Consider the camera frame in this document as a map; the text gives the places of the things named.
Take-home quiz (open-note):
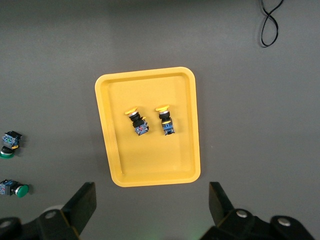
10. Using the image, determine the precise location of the yellow plastic tray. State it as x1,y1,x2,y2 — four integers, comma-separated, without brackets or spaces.
94,66,202,188

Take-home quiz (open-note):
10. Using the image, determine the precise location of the green push button switch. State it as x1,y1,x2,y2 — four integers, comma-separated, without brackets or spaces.
0,130,23,160
0,178,30,199

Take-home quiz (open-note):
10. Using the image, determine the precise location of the dark grey table mat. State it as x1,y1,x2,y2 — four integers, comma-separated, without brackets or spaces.
0,0,320,240

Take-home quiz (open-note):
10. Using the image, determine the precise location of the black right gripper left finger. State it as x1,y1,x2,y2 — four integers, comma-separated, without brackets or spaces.
61,181,97,235

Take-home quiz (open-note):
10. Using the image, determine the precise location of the yellow push button switch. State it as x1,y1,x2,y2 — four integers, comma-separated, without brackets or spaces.
154,104,176,137
124,106,150,137

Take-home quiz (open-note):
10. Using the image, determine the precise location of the thin black loose cable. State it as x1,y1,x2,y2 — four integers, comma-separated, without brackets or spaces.
259,0,285,48

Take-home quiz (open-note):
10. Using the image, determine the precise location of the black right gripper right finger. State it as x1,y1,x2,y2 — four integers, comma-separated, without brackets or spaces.
208,181,235,227

